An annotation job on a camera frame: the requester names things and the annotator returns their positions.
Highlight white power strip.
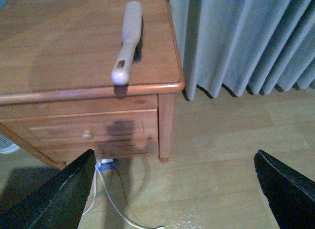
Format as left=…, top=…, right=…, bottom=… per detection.
left=95, top=159, right=120, bottom=171

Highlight white hand brush blue bristles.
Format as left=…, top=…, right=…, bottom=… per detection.
left=111, top=1, right=142, bottom=86

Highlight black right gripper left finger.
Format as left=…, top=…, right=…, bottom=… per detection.
left=0, top=149, right=96, bottom=229

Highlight light blue curtain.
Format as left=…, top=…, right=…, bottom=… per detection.
left=169, top=0, right=315, bottom=100

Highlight wooden drawer knob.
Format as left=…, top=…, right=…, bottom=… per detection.
left=82, top=130, right=93, bottom=140

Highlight wooden nightstand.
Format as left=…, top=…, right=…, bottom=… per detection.
left=0, top=0, right=185, bottom=169

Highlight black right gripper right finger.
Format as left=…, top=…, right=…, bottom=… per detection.
left=254, top=150, right=315, bottom=229

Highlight white floor fan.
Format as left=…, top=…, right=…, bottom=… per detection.
left=0, top=135, right=20, bottom=154

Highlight white cable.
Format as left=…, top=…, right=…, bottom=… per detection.
left=82, top=168, right=165, bottom=229

